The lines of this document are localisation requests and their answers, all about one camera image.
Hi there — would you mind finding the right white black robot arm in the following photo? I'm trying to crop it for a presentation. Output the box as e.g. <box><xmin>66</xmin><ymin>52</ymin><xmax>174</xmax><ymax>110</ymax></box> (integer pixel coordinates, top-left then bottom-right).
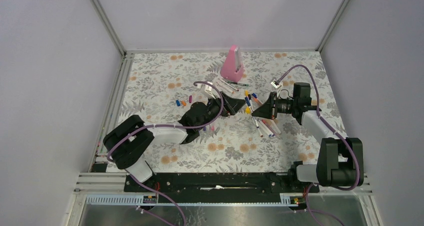
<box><xmin>252</xmin><ymin>82</ymin><xmax>364</xmax><ymax>192</ymax></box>

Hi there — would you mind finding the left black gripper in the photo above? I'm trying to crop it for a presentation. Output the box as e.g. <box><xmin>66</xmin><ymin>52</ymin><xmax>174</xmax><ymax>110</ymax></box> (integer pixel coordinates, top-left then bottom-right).
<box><xmin>197</xmin><ymin>91</ymin><xmax>246</xmax><ymax>130</ymax></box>

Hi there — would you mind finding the dark blue capped marker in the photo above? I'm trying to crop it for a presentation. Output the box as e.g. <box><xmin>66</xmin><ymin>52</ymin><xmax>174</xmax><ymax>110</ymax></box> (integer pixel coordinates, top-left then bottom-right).
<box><xmin>244</xmin><ymin>96</ymin><xmax>259</xmax><ymax>128</ymax></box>

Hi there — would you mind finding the pink translucent marker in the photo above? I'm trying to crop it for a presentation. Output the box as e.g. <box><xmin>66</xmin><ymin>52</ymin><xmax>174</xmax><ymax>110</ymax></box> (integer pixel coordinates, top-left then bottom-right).
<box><xmin>262</xmin><ymin>119</ymin><xmax>278</xmax><ymax>136</ymax></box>

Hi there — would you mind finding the floral table mat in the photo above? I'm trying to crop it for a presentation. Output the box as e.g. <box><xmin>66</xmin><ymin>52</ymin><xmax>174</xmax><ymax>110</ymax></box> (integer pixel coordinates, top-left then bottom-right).
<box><xmin>118</xmin><ymin>52</ymin><xmax>345</xmax><ymax>172</ymax></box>

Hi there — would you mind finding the red brown capped marker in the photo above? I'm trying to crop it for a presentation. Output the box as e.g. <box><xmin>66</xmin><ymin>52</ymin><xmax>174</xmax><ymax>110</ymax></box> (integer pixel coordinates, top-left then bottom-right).
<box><xmin>256</xmin><ymin>126</ymin><xmax>264</xmax><ymax>137</ymax></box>

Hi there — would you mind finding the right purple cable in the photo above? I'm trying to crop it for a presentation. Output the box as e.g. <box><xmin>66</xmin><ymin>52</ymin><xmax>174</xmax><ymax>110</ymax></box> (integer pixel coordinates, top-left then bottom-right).
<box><xmin>273</xmin><ymin>65</ymin><xmax>361</xmax><ymax>218</ymax></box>

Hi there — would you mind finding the grey white marker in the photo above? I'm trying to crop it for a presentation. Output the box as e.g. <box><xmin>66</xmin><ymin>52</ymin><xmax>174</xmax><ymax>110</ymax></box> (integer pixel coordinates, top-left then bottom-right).
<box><xmin>270</xmin><ymin>120</ymin><xmax>281</xmax><ymax>135</ymax></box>

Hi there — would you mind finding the orange brown marker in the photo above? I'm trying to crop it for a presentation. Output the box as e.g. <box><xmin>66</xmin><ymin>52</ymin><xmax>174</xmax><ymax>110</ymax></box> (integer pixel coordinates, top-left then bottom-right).
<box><xmin>251</xmin><ymin>93</ymin><xmax>262</xmax><ymax>106</ymax></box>

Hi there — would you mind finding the pink metronome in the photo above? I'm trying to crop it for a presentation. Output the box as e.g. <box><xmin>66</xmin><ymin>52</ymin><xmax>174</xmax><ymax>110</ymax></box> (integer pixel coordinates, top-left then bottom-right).
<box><xmin>220</xmin><ymin>45</ymin><xmax>244</xmax><ymax>83</ymax></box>

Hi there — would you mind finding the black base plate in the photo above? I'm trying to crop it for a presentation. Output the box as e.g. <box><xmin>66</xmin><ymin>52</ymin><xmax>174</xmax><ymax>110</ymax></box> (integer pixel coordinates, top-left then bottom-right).
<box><xmin>124</xmin><ymin>172</ymin><xmax>309</xmax><ymax>204</ymax></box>

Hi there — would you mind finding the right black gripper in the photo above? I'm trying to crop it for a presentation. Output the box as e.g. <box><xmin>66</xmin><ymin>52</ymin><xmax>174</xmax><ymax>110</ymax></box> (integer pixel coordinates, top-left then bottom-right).
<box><xmin>251</xmin><ymin>92</ymin><xmax>297</xmax><ymax>120</ymax></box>

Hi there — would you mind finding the purple capped white marker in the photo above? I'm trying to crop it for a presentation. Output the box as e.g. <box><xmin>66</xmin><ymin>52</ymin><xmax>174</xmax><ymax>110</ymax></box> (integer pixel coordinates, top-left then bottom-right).
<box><xmin>258</xmin><ymin>121</ymin><xmax>275</xmax><ymax>137</ymax></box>

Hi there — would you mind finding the dark green marker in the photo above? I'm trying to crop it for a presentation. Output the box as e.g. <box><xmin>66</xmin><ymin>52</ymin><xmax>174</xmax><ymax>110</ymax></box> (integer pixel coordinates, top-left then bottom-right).
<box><xmin>227</xmin><ymin>81</ymin><xmax>249</xmax><ymax>87</ymax></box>

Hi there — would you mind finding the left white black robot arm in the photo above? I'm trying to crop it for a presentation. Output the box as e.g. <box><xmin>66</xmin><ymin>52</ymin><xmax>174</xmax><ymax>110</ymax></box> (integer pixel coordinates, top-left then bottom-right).
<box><xmin>103</xmin><ymin>91</ymin><xmax>246</xmax><ymax>191</ymax></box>

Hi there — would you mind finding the magenta capped white marker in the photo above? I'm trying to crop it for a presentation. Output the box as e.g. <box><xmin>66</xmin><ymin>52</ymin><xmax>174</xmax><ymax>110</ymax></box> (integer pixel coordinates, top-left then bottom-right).
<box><xmin>220</xmin><ymin>78</ymin><xmax>239</xmax><ymax>92</ymax></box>

